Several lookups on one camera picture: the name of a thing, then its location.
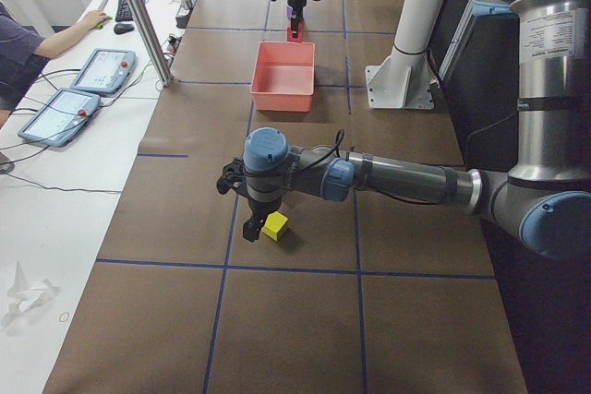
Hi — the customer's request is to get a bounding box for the red foam block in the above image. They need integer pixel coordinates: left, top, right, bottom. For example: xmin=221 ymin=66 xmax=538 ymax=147
xmin=286 ymin=24 xmax=304 ymax=42

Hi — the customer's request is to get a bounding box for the yellow-green foam block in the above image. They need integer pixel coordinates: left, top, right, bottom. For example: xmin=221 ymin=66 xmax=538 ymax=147
xmin=261 ymin=211 xmax=289 ymax=242

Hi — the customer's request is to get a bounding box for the pink plastic bin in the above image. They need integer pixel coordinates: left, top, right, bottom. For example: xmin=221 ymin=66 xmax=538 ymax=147
xmin=250 ymin=42 xmax=316 ymax=113

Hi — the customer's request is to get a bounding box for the white power strip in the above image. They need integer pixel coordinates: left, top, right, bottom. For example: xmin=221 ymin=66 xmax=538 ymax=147
xmin=175 ymin=0 xmax=197 ymax=29

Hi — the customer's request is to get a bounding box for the far teach pendant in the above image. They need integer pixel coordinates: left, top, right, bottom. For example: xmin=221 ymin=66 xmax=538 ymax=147
xmin=71 ymin=48 xmax=137 ymax=96

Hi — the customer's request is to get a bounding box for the teach pendant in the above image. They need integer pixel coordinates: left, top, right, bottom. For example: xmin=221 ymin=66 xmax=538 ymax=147
xmin=71 ymin=48 xmax=137 ymax=96
xmin=18 ymin=89 xmax=101 ymax=147

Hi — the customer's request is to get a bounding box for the black computer mouse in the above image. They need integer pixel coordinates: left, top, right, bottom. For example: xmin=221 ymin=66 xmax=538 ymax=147
xmin=114 ymin=23 xmax=135 ymax=35

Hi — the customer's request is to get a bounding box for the near teach pendant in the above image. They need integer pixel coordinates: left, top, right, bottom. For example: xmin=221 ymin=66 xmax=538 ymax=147
xmin=18 ymin=89 xmax=101 ymax=147

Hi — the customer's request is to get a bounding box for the crumpled white paper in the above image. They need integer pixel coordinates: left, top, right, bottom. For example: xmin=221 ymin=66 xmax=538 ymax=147
xmin=1 ymin=261 xmax=61 ymax=330

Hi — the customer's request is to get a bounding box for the seated person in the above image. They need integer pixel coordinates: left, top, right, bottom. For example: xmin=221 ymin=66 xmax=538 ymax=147
xmin=0 ymin=6 xmax=110 ymax=124

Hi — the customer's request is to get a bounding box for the white metal pedestal base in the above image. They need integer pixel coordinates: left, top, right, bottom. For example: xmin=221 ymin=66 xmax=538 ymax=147
xmin=366 ymin=0 xmax=443 ymax=110

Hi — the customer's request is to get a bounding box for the aluminium frame post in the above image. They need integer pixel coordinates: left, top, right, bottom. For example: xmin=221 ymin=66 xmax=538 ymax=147
xmin=127 ymin=0 xmax=174 ymax=88

